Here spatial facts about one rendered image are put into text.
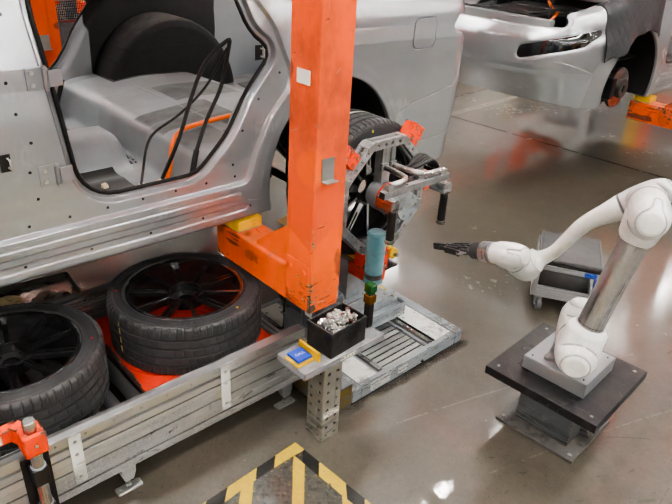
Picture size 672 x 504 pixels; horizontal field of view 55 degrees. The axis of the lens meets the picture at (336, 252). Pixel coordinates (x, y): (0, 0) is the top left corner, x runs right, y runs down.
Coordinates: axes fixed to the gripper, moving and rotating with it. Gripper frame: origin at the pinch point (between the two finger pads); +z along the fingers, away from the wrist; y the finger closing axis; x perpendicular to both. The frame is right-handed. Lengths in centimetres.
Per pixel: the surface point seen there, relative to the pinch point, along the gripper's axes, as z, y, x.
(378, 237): 18.4, 19.6, -8.3
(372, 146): 19, 15, -47
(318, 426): 20, 70, 59
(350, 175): 24, 26, -38
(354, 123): 32, 11, -57
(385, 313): 45, -8, 45
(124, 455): 46, 141, 40
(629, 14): 24, -286, -82
